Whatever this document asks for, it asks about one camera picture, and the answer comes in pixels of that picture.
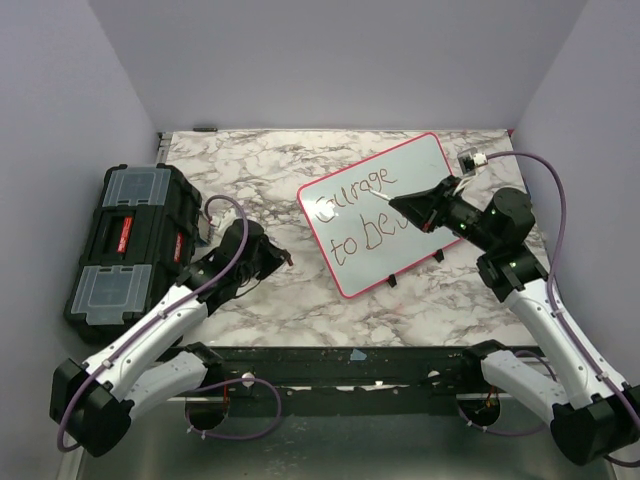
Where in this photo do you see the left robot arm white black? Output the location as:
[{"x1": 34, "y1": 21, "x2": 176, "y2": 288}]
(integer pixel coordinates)
[{"x1": 49, "y1": 219, "x2": 292, "y2": 457}]

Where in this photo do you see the whiteboard marker white barrel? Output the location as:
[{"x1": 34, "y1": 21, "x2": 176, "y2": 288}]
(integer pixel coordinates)
[{"x1": 369, "y1": 189, "x2": 391, "y2": 202}]

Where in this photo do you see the black toolbox with clear lids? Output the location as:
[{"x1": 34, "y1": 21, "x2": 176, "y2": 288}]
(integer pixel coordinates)
[{"x1": 64, "y1": 164, "x2": 202, "y2": 345}]

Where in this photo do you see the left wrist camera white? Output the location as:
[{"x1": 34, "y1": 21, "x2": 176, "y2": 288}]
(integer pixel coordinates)
[{"x1": 200, "y1": 211, "x2": 236, "y2": 242}]

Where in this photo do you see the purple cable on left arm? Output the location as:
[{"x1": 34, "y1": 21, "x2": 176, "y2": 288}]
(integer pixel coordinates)
[{"x1": 56, "y1": 194, "x2": 284, "y2": 453}]

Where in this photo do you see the whiteboard with pink frame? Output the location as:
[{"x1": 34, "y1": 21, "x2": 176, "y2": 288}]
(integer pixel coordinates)
[{"x1": 297, "y1": 133, "x2": 459, "y2": 298}]

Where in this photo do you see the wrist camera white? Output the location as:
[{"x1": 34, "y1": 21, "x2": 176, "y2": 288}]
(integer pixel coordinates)
[
  {"x1": 454, "y1": 148, "x2": 488, "y2": 194},
  {"x1": 200, "y1": 211, "x2": 236, "y2": 242}
]

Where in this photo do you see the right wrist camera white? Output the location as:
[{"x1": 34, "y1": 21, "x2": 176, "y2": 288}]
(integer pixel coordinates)
[{"x1": 454, "y1": 148, "x2": 488, "y2": 194}]

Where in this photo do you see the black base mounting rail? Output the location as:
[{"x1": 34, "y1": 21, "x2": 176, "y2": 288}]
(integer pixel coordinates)
[{"x1": 184, "y1": 342, "x2": 521, "y2": 419}]

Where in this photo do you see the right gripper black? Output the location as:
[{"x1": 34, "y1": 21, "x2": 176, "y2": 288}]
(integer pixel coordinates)
[{"x1": 391, "y1": 174, "x2": 498, "y2": 252}]

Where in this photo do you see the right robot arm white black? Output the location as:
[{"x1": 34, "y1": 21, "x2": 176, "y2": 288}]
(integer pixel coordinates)
[{"x1": 388, "y1": 176, "x2": 639, "y2": 465}]

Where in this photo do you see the black whiteboard stand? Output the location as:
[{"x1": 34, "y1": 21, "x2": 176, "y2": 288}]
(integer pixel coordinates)
[{"x1": 386, "y1": 249, "x2": 444, "y2": 288}]

